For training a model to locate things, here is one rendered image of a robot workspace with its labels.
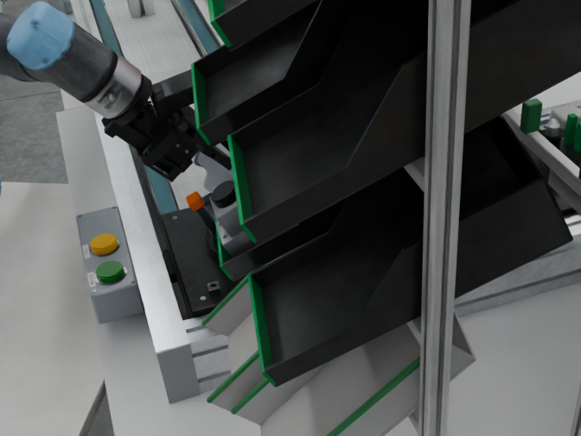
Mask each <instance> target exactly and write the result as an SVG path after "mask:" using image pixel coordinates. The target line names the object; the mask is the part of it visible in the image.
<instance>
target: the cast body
mask: <svg viewBox="0 0 581 436"><path fill-rule="evenodd" d="M210 202H211V204H212V207H213V210H214V214H215V217H216V220H217V222H216V223H215V224H216V227H217V230H218V233H219V236H220V240H221V243H222V246H223V247H224V248H225V249H226V250H227V251H228V252H229V254H230V255H231V256H232V257H233V258H234V257H236V256H238V255H240V254H241V253H243V252H245V251H247V250H249V249H251V248H253V247H255V246H257V245H256V244H255V243H254V242H252V240H251V239H250V238H249V236H248V235H247V234H246V232H245V231H244V230H243V229H242V227H241V226H240V224H239V213H238V207H237V201H236V195H235V188H234V182H233V181H225V182H223V183H221V184H220V185H218V186H217V187H216V188H215V189H214V191H213V193H212V195H211V197H210Z"/></svg>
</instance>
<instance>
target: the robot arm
mask: <svg viewBox="0 0 581 436"><path fill-rule="evenodd" d="M7 1H8V0H0V74H3V75H8V76H9V77H11V78H13V79H15V80H19V81H24V82H36V81H40V82H51V83H53V84H55V85H56V86H57V87H59V88H60V89H62V90H63V91H65V92H66V93H68V94H70V95H71V96H73V97H75V98H76V99H77V100H79V101H80V102H82V103H83V104H85V105H86V106H88V107H90V108H91V109H93V110H94V111H95V112H97V113H98V114H100V115H101V116H103V118H102V119H101V121H102V124H103V126H104V127H105V128H104V132H105V134H107V135H108V136H110V137H111V138H114V137H115V136H118V137H119V138H121V139H123V140H124V141H125V142H126V143H128V144H130V145H131V146H133V147H134V148H136V149H137V154H138V155H139V156H140V157H141V160H142V163H143V164H145V165H146V166H148V167H149V168H151V169H153V170H154V171H155V172H157V173H158V174H160V175H161V176H163V177H165V178H167V179H168V180H170V181H171V182H173V181H174V180H175V179H176V178H177V177H178V176H179V175H180V174H181V173H184V172H185V170H186V169H187V168H188V167H189V166H190V165H191V164H192V163H193V161H192V158H193V157H194V155H195V154H196V155H195V160H194V163H195V165H197V166H199V167H203V168H204V169H205V170H206V172H207V174H206V176H205V180H204V183H203V186H204V188H205V189H206V190H207V191H210V192H213V191H214V189H215V188H216V187H217V186H218V185H220V184H221V183H223V182H225V181H233V171H232V165H231V158H230V152H229V146H228V140H225V141H223V142H221V143H220V144H217V145H216V146H215V147H213V148H211V147H210V146H209V145H208V144H207V143H206V141H205V140H204V139H203V138H202V136H201V135H200V133H199V132H198V131H197V130H196V123H195V110H194V109H193V108H192V107H190V106H189V105H192V104H194V93H193V82H192V72H191V69H189V70H188V71H185V72H183V73H180V74H177V75H175V76H172V77H170V78H168V79H166V80H162V81H160V82H157V83H156V84H153V85H152V82H151V80H150V79H149V78H147V77H146V76H145V75H143V74H141V71H140V70H139V69H138V68H137V67H135V66H133V65H132V64H131V63H129V62H128V61H127V60H126V59H125V58H123V57H122V56H120V55H119V54H117V53H116V52H114V51H113V50H111V49H110V48H108V47H107V46H106V45H105V44H104V43H103V42H101V41H100V40H98V39H97V38H96V37H94V36H93V35H91V34H90V33H88V32H87V31H86V30H84V29H83V28H82V27H81V26H79V25H78V24H77V23H75V22H74V21H73V20H72V19H71V18H70V17H69V16H68V15H67V14H65V13H63V12H61V11H58V10H57V9H55V8H54V7H52V6H51V5H49V4H48V3H44V2H37V3H33V4H32V5H31V6H30V7H28V8H27V9H26V10H25V11H24V12H23V13H22V14H21V15H20V16H19V17H16V16H11V15H8V14H4V13H3V8H4V4H5V3H6V2H7ZM149 97H150V99H151V101H148V99H149ZM151 102H152V104H153V105H152V104H151ZM146 149H148V150H147V151H146V152H145V153H144V154H143V152H144V151H145V150H146ZM153 165H155V166H156V167H157V168H158V169H157V168H155V167H154V166H153ZM159 169H160V170H159ZM161 170H162V171H163V172H165V173H167V174H168V175H166V174H164V173H163V172H161Z"/></svg>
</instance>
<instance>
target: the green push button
mask: <svg viewBox="0 0 581 436"><path fill-rule="evenodd" d="M124 273H125V270H124V268H123V265H122V264H121V263H120V262H118V261H115V260H110V261H107V262H104V263H102V264H101V265H100V266H99V267H98V268H97V270H96V275H97V278H98V280H99V281H101V282H103V283H111V282H114V281H117V280H119V279H120V278H122V276H123V275H124Z"/></svg>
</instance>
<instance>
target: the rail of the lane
mask: <svg viewBox="0 0 581 436"><path fill-rule="evenodd" d="M93 113H94V117H95V120H96V123H97V127H98V130H99V136H100V140H101V144H102V146H103V150H104V153H105V160H106V163H107V167H108V170H109V173H110V177H111V180H112V187H113V190H114V193H115V196H116V200H117V204H118V209H119V212H120V215H121V219H122V222H123V226H124V232H125V235H126V239H127V242H128V246H129V249H130V253H131V258H132V262H133V265H134V269H135V273H136V276H137V282H138V285H139V289H140V292H141V296H142V300H143V303H144V309H145V313H146V317H147V320H148V324H149V327H150V333H151V336H152V340H153V343H154V347H155V350H156V356H157V360H158V363H159V367H160V370H161V373H162V377H163V383H164V387H165V390H166V394H167V396H168V400H169V404H171V403H174V402H178V401H183V400H186V399H188V398H192V397H195V396H197V395H201V392H200V388H199V383H198V380H197V375H196V371H195V364H194V360H193V356H192V351H191V348H190V344H189V340H188V336H187V332H186V330H185V327H184V324H183V321H182V316H181V313H180V311H179V307H178V304H177V302H176V296H175V294H174V291H173V288H172V285H171V283H175V282H177V278H176V272H175V269H174V267H173V264H172V261H171V258H170V255H169V250H163V251H161V249H160V246H159V243H158V240H157V237H156V232H155V229H154V227H153V224H152V220H151V218H150V213H149V210H148V207H147V204H146V201H145V198H144V193H143V191H142V188H141V184H140V182H139V179H138V176H137V171H136V168H135V165H134V163H133V159H132V156H131V152H130V148H129V145H128V143H126V142H125V141H124V140H123V139H121V138H119V137H118V136H115V137H114V138H111V137H110V136H108V135H107V134H105V132H104V128H105V127H104V126H103V124H102V121H101V119H102V118H103V116H101V115H100V114H98V113H97V112H95V111H93Z"/></svg>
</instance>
